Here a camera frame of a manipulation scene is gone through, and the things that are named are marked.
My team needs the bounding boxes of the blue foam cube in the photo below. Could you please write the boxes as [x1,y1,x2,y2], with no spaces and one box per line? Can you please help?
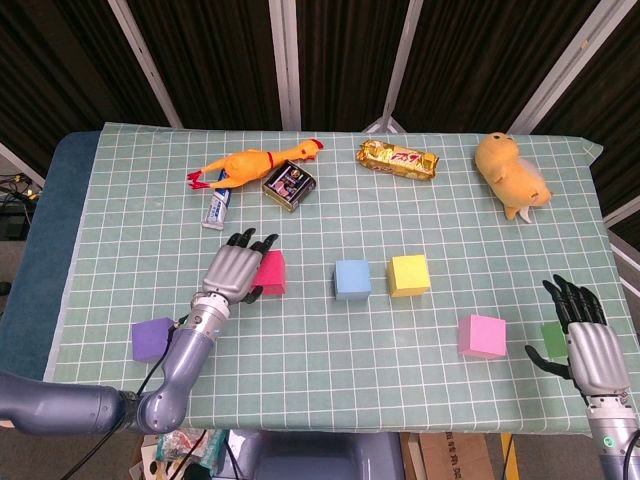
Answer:
[333,259,372,301]

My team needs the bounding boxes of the pink foam cube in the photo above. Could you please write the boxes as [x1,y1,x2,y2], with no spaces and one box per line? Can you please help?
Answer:
[457,314,508,361]

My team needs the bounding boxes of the dark blue table pad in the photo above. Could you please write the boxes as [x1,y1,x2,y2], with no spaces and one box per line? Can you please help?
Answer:
[0,130,104,382]

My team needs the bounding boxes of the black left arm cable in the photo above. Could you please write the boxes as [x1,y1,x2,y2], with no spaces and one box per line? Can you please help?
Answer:
[59,313,194,480]

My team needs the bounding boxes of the white blue toothpaste tube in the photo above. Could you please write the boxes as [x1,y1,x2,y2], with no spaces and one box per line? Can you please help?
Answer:
[201,169,236,232]

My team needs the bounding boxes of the white metal frame post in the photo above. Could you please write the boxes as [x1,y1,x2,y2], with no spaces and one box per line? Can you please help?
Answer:
[107,0,184,129]
[268,0,303,132]
[0,142,46,187]
[602,195,640,227]
[362,0,425,134]
[507,0,626,134]

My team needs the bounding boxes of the black rectangular tin can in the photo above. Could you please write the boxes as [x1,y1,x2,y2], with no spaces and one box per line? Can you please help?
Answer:
[261,159,318,214]

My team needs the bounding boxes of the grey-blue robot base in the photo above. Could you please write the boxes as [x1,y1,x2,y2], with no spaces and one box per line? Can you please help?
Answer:
[219,429,406,480]

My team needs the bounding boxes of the black equipment with cables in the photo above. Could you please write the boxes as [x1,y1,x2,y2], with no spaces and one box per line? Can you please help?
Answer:
[0,172,42,242]

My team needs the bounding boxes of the purple foam cube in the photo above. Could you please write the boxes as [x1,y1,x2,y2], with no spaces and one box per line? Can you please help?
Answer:
[131,317,177,363]

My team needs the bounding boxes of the green checkered tablecloth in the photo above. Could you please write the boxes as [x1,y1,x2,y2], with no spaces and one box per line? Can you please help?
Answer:
[42,123,629,434]

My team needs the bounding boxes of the brown cardboard box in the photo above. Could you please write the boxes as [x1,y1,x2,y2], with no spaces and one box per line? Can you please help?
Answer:
[399,432,496,480]

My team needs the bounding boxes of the gold biscuit packet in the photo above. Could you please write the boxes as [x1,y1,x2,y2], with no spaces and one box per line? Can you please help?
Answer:
[355,139,441,182]

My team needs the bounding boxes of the colourful snack bag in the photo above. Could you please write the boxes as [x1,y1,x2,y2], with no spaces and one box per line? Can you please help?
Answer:
[152,428,227,475]

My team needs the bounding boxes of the yellow foam cube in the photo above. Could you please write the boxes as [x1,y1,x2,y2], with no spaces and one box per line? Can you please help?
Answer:
[386,254,432,299]

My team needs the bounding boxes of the yellow plush animal toy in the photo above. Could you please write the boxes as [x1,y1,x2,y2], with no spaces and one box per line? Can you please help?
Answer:
[473,131,555,223]

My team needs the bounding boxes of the green foam cube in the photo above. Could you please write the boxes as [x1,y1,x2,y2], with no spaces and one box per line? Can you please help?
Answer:
[540,322,569,359]

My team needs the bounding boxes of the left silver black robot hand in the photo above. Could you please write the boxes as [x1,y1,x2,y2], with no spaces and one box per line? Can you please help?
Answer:
[202,228,280,305]

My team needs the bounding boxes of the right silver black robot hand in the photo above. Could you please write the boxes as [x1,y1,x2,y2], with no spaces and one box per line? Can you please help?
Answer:
[524,273,632,400]

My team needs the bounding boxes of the red foam cube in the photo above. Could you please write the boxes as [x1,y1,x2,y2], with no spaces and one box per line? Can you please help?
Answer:
[251,250,288,297]

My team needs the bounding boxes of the orange rubber chicken toy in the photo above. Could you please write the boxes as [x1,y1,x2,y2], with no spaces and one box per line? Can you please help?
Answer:
[186,138,325,192]

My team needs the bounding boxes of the black pleated curtain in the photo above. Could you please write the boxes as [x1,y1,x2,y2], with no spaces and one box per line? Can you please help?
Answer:
[0,0,640,241]

